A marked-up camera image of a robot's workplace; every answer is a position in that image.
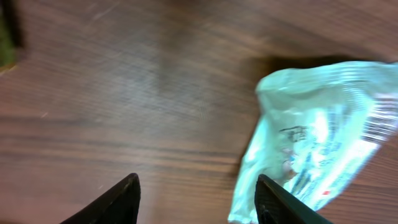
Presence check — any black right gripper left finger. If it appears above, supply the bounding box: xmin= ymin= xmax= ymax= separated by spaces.
xmin=62 ymin=173 xmax=141 ymax=224

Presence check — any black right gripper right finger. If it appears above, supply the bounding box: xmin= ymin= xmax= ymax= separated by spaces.
xmin=254 ymin=174 xmax=331 ymax=224

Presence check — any teal wet wipes pack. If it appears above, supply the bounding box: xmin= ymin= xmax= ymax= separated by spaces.
xmin=228 ymin=61 xmax=397 ymax=223

